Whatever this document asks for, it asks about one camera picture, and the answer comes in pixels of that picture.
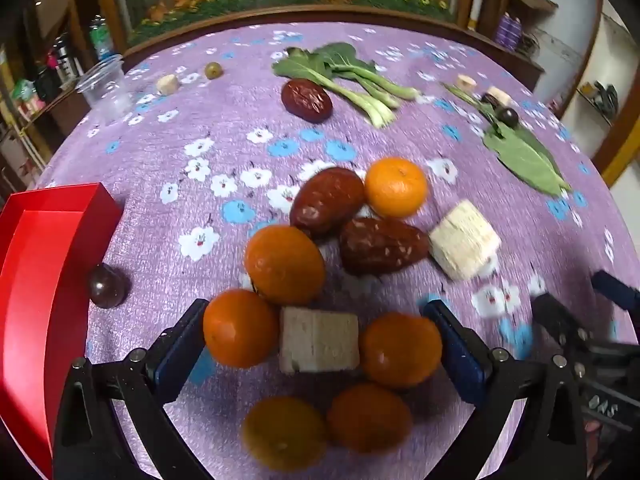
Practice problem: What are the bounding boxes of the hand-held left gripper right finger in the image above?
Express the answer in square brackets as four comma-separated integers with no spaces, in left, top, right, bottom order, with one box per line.
[422,299,587,480]

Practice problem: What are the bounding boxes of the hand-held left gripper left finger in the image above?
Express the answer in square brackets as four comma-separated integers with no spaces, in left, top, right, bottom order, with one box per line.
[52,299,211,480]

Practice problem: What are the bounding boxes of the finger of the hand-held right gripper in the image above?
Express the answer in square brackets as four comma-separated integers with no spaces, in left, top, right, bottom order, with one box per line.
[531,293,593,358]
[591,270,640,313]

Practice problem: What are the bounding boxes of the orange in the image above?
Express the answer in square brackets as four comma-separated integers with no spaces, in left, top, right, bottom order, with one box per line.
[244,225,326,306]
[242,396,328,472]
[364,157,429,219]
[359,312,444,389]
[327,383,413,453]
[202,288,281,369]

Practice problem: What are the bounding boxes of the pale sugarcane block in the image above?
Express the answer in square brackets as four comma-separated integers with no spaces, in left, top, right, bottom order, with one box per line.
[428,199,502,282]
[278,306,361,375]

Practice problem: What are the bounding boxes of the red date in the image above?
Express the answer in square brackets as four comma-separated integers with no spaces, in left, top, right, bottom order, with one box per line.
[339,217,431,277]
[289,166,366,239]
[280,79,333,123]

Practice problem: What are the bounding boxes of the red box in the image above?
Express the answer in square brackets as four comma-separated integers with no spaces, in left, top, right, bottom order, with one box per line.
[0,182,125,478]

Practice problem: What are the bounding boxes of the purple floral tablecloth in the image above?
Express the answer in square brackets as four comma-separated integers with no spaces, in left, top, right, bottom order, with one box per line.
[34,22,632,480]

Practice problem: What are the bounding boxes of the broad green leaf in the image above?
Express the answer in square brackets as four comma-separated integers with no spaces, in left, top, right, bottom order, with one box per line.
[482,122,571,197]

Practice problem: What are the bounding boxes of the narrow green stalk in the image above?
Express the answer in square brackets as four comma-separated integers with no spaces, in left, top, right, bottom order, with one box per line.
[444,83,501,128]

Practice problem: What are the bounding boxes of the clear plastic cup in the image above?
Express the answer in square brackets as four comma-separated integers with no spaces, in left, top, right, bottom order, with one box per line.
[76,55,133,123]

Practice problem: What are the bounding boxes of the purple bottles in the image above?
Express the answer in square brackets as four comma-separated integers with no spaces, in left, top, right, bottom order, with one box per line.
[495,12,523,52]

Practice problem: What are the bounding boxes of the bok choy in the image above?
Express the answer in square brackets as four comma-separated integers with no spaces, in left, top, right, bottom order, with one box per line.
[271,42,422,128]

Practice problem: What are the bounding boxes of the dark thermos flask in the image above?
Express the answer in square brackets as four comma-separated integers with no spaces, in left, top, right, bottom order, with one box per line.
[52,35,81,86]

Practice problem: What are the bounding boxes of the plastic water bottle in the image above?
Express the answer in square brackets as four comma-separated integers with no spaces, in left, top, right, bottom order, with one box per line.
[89,16,117,61]

